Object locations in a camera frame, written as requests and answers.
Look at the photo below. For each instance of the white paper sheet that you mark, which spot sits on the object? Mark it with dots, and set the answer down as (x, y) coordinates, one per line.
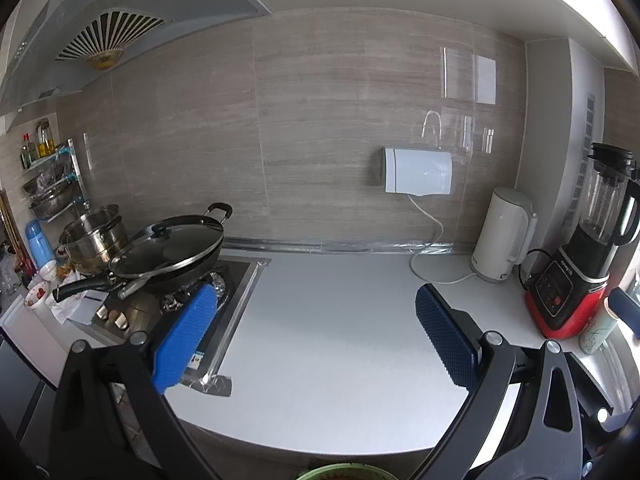
(75, 310)

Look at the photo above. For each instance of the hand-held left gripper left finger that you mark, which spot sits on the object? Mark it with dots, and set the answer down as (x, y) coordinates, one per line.
(185, 340)

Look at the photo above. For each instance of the glass wok lid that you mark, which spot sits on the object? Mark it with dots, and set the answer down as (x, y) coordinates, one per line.
(165, 250)

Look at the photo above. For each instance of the foil burner liner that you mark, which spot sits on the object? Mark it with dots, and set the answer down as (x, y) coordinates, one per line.
(220, 282)

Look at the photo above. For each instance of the black wok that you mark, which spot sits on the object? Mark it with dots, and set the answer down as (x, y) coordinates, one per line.
(190, 260)

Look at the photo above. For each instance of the white bowl with red food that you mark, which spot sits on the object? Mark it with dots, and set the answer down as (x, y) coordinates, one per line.
(37, 295)

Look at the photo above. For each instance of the yellow oil bottle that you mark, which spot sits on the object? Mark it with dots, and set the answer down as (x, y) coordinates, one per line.
(45, 142)

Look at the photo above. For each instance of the green trash bin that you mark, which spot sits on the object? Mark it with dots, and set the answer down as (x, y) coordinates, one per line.
(350, 472)

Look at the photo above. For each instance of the white patterned cup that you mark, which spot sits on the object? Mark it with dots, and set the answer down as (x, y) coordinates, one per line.
(597, 330)

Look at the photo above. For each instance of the small white bowl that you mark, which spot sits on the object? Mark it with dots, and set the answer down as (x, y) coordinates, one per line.
(47, 271)

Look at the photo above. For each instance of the gas stove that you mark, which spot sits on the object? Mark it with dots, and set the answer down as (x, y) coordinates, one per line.
(145, 305)

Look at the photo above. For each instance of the stainless steel pot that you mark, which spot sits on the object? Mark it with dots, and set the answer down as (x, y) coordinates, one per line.
(95, 245)

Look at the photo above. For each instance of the metal wall rack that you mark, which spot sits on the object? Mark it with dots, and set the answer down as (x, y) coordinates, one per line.
(50, 195)

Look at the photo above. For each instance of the blue thermos bottle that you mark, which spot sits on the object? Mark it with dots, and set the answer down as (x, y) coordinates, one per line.
(37, 245)

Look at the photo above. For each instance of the white electric kettle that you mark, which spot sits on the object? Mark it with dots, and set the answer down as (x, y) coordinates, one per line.
(500, 235)

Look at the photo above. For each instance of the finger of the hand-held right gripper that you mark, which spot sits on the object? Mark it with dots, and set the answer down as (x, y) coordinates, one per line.
(625, 310)

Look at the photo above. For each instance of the red and black blender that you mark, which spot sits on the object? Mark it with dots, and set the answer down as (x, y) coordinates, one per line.
(560, 295)

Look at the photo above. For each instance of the white wall socket box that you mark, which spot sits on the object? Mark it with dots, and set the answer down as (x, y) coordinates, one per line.
(415, 170)

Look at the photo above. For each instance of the dark sauce bottle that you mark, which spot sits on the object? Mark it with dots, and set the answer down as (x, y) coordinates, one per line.
(27, 152)

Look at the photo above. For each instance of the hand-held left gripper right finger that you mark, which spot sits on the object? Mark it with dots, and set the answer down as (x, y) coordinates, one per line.
(447, 340)

